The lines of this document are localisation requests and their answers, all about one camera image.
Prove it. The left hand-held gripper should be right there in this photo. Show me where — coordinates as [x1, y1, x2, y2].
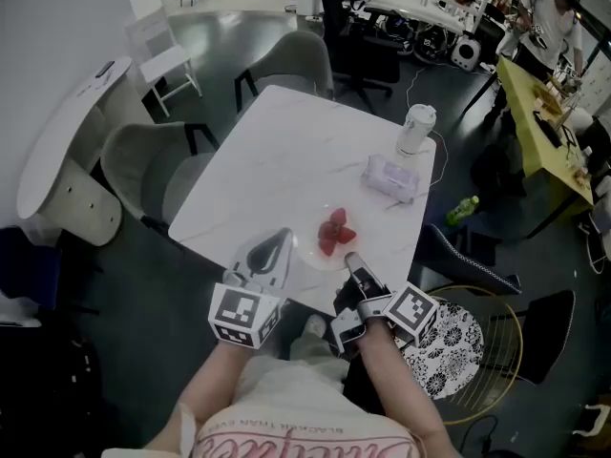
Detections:
[208, 227, 294, 350]

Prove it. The person's right forearm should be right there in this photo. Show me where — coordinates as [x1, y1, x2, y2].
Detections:
[356, 321, 453, 452]

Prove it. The gold wire chair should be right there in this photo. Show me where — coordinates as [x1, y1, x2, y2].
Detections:
[419, 283, 525, 427]

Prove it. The clear glass plate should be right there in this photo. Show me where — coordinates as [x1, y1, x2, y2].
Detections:
[289, 201, 369, 274]

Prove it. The yellow table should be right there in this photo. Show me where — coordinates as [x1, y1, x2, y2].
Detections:
[495, 55, 597, 239]

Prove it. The person's light shoe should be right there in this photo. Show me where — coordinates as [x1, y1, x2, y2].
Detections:
[302, 314, 328, 341]

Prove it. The long white workbench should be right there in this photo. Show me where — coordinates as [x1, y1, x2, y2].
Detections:
[351, 0, 494, 36]

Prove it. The green plastic bottle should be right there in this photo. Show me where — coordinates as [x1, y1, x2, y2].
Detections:
[445, 195, 480, 226]

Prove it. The grey upholstered chair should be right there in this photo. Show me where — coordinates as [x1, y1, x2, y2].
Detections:
[233, 30, 336, 115]
[99, 121, 221, 239]

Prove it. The white drinking bottle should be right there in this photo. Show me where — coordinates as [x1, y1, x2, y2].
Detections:
[395, 103, 438, 157]

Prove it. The black office chair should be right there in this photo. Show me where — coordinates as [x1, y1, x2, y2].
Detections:
[316, 0, 403, 115]

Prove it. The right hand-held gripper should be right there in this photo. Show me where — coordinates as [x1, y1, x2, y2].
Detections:
[329, 251, 440, 353]

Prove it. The white folding chair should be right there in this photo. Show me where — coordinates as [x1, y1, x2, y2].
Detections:
[124, 6, 204, 118]

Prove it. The white curved side desk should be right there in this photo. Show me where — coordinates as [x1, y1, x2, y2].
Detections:
[15, 55, 134, 248]

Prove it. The white round box device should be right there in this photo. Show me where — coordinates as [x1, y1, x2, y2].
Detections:
[450, 32, 481, 73]

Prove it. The purple wet wipes pack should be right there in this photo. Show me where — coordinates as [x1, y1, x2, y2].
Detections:
[359, 154, 422, 205]

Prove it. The black cable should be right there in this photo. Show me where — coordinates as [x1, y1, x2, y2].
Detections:
[456, 414, 500, 458]

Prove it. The black bag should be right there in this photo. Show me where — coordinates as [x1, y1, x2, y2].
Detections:
[469, 142, 527, 200]

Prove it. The floral round cushion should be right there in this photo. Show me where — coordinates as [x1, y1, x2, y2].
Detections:
[402, 300, 486, 401]

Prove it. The person's left forearm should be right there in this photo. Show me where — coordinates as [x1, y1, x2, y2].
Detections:
[175, 339, 250, 427]

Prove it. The person's printed shirt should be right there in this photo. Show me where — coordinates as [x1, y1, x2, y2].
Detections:
[101, 396, 427, 458]

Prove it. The person's beige trousers leg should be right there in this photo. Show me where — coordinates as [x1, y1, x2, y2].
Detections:
[232, 335, 353, 422]

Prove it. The white cable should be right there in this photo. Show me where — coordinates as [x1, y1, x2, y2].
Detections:
[405, 62, 459, 188]

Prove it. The dark blue chair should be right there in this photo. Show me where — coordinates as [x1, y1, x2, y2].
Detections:
[418, 222, 522, 298]

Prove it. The white marble table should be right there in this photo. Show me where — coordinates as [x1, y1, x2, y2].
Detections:
[167, 84, 438, 301]

